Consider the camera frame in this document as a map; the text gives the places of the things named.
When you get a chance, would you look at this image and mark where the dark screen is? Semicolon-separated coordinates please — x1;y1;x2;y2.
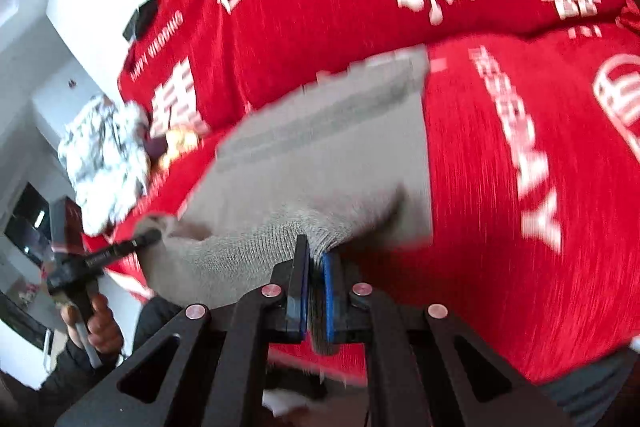
5;182;51;265

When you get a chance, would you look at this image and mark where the person's dark clothing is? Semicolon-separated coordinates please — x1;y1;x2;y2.
132;294;191;358

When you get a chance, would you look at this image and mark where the red printed sofa cover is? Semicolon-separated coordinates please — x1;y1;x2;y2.
82;0;640;383

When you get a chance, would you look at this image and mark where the dark grey ribbed cloth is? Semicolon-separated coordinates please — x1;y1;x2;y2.
540;347;638;418

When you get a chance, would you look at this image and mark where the grey knit sweater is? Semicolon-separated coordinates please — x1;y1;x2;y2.
135;46;433;353

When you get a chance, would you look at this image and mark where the dark purple cloth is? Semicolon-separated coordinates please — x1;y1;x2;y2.
145;134;171;158

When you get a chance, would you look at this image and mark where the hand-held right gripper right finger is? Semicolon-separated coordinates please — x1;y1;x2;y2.
320;252;571;427

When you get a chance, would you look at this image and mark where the grey white patterned cloth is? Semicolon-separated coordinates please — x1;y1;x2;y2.
57;94;151;235

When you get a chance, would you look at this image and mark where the small black object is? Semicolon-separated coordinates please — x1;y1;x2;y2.
122;0;161;42

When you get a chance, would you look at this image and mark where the person's left forearm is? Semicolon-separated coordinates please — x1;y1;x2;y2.
40;342;136;408

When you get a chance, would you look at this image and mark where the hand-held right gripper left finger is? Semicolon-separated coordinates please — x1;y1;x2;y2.
55;234;311;427

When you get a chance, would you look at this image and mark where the person's left hand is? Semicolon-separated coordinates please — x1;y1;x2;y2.
60;294;126;356

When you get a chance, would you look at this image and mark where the dark red box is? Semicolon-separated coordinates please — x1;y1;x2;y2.
50;199;85;254

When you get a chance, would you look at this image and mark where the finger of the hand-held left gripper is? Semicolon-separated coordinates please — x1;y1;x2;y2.
82;229;163;270

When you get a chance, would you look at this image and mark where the orange patterned cloth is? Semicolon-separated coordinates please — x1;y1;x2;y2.
150;127;201;172

